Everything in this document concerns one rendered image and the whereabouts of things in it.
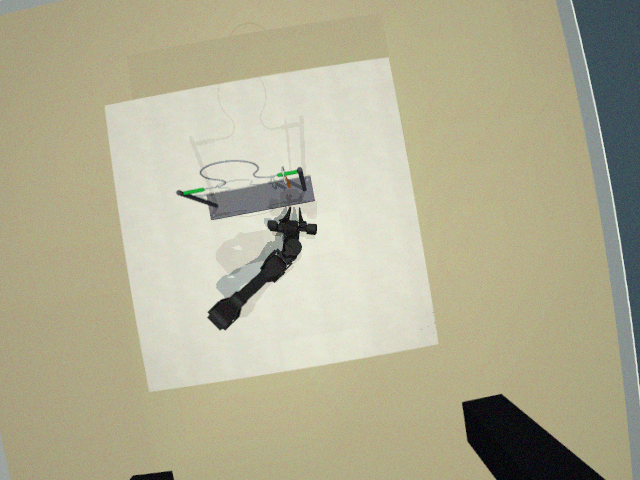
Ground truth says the long orange handle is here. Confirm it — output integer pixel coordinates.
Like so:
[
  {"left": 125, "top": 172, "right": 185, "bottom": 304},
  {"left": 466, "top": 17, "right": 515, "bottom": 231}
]
[{"left": 281, "top": 166, "right": 291, "bottom": 188}]

